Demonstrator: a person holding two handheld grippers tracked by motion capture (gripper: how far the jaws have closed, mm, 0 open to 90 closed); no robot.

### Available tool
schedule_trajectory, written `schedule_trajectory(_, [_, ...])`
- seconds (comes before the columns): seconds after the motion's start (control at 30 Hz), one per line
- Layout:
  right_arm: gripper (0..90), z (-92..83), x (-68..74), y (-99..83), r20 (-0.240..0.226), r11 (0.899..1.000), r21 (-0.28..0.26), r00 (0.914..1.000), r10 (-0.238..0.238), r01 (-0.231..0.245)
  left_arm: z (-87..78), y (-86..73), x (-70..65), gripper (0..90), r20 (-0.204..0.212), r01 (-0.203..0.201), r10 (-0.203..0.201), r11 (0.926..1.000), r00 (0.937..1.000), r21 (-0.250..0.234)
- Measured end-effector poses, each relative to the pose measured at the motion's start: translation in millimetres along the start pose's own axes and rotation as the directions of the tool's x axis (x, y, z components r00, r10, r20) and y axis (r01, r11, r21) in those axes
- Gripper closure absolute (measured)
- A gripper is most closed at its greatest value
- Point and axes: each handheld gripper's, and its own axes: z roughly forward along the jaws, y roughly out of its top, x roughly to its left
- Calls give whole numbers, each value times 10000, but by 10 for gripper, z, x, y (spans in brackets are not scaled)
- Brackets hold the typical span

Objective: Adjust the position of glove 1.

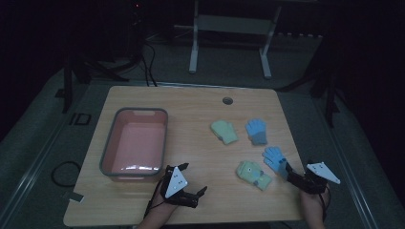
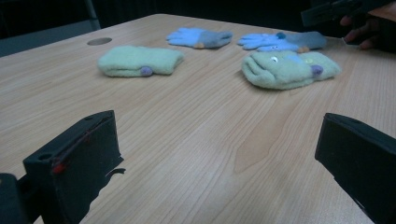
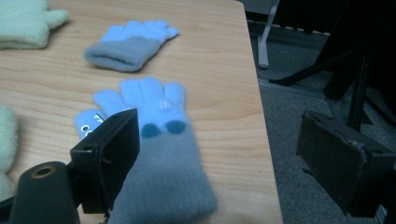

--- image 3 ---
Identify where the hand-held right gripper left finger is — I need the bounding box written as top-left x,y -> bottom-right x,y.
69,107 -> 140,216

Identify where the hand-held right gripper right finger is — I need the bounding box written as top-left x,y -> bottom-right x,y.
295,110 -> 396,218

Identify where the blue glove with face print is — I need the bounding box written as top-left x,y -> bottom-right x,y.
74,77 -> 219,224

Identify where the plain blue and grey glove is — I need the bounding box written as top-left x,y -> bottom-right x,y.
83,20 -> 180,73

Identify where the light green fuzzy glove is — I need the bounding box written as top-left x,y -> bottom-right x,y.
0,0 -> 70,50
0,105 -> 19,203

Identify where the black stand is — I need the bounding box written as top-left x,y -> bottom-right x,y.
269,0 -> 396,133

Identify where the grey metal stand leg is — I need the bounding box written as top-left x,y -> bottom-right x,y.
257,0 -> 281,70

